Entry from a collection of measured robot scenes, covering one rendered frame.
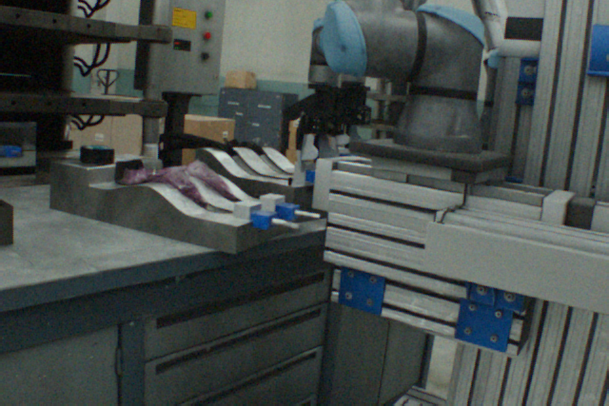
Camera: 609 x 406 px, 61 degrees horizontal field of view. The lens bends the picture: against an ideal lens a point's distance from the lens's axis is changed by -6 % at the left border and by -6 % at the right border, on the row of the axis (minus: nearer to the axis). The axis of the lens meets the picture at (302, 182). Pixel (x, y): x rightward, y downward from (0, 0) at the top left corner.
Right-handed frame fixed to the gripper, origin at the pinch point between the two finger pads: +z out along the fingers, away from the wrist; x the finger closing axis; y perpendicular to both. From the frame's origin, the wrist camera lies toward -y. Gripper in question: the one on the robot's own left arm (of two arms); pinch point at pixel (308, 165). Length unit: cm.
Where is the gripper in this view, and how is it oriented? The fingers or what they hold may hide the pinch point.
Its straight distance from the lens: 135.4
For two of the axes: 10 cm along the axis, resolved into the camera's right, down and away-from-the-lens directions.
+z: -0.9, 9.8, 1.7
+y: 7.5, 1.8, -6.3
